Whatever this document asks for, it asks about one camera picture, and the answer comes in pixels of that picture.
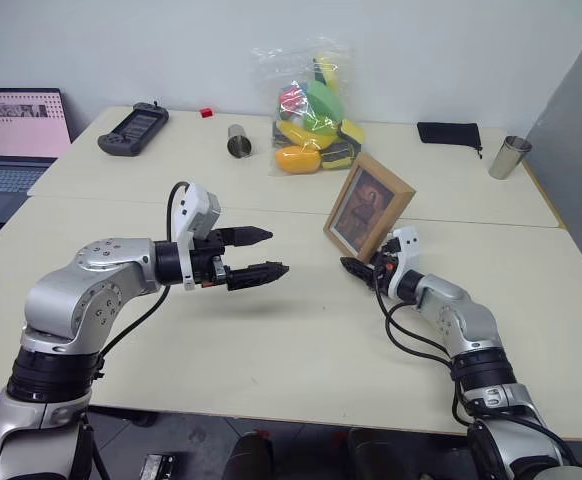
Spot yellow toy banana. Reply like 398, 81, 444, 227
276, 119, 340, 151

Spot pink and blue toy pieces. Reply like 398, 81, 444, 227
279, 84, 309, 117

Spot dark rounded shape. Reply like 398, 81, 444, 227
223, 430, 275, 480

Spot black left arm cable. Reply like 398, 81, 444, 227
95, 181, 193, 366

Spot wooden picture frame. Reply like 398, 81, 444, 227
322, 151, 417, 265

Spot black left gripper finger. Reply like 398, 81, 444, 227
219, 225, 275, 248
225, 260, 290, 293

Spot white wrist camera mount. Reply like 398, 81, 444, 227
383, 225, 421, 299
173, 183, 223, 293

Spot short steel cup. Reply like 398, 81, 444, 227
226, 123, 254, 160

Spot small metal block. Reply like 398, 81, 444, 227
140, 452, 180, 480

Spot green toy fruit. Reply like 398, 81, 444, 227
304, 79, 345, 132

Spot grey laptop with pink screen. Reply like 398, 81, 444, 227
0, 88, 73, 226

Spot grey partition panel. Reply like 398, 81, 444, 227
523, 12, 582, 306

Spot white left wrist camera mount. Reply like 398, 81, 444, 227
173, 183, 223, 293

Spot black drawstring pouch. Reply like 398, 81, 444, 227
416, 121, 485, 161

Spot clear plastic bag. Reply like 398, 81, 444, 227
250, 33, 368, 177

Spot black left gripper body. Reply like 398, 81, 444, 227
190, 227, 232, 292

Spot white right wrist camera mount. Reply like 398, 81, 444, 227
383, 225, 421, 299

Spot yellow toy fruit piece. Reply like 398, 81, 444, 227
314, 53, 340, 92

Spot orange yellow toy mango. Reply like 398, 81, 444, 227
274, 145, 323, 175

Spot black handheld game console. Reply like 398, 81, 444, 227
96, 101, 171, 158

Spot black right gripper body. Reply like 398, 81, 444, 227
368, 239, 398, 299

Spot tall steel cup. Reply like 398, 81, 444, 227
487, 134, 534, 181

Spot black yellow toy piece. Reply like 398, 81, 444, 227
319, 142, 363, 172

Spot yellow green toy slice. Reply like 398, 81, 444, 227
338, 119, 368, 147

